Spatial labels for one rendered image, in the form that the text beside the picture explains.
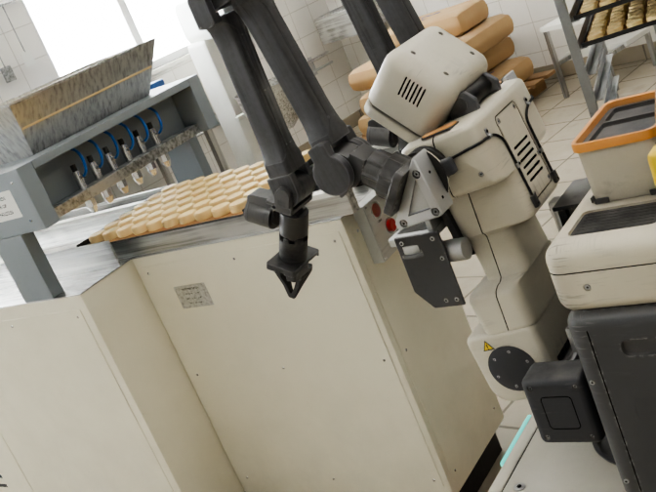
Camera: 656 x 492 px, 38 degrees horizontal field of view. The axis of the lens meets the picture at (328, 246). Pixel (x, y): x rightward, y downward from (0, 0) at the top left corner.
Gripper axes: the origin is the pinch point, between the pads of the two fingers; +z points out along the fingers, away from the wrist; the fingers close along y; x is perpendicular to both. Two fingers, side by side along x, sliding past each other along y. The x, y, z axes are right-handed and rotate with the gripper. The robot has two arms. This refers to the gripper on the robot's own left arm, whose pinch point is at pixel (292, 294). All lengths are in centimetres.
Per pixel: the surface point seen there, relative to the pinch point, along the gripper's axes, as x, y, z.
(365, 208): 2.2, -26.8, -8.1
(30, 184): -75, -3, -1
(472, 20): -117, -401, 73
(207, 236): -37.7, -22.0, 10.0
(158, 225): -52, -21, 11
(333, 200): -3.5, -22.2, -10.5
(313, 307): -6.9, -21.3, 18.5
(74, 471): -73, -2, 91
